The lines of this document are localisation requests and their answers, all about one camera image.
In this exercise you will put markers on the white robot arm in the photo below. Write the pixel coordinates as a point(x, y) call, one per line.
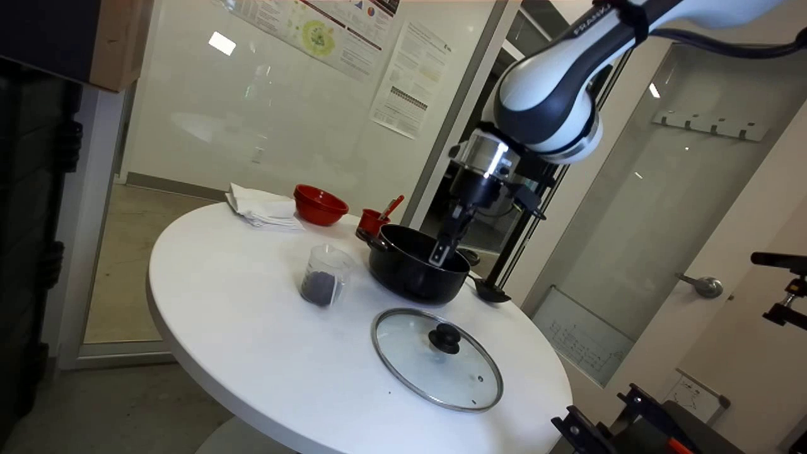
point(544, 108)

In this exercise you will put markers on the red bowl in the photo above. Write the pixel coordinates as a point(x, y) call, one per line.
point(315, 205)

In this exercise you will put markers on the black cooking pot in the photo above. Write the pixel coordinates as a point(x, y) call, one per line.
point(399, 260)

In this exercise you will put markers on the clear plastic jar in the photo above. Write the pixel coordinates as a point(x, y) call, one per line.
point(323, 275)

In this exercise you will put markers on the side camera on mount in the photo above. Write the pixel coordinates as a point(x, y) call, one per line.
point(782, 313)

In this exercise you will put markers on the glass pot lid black knob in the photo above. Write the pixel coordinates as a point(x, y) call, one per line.
point(437, 360)

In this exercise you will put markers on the red mug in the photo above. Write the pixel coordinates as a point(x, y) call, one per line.
point(368, 225)

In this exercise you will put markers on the red spoon in mug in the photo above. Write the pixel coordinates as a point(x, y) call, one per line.
point(392, 205)

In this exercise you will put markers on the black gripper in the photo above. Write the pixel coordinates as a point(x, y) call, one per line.
point(488, 171)

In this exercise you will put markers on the black camera stand pole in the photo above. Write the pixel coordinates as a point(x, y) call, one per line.
point(517, 235)

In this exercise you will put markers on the white cloth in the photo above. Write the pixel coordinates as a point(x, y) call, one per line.
point(260, 208)

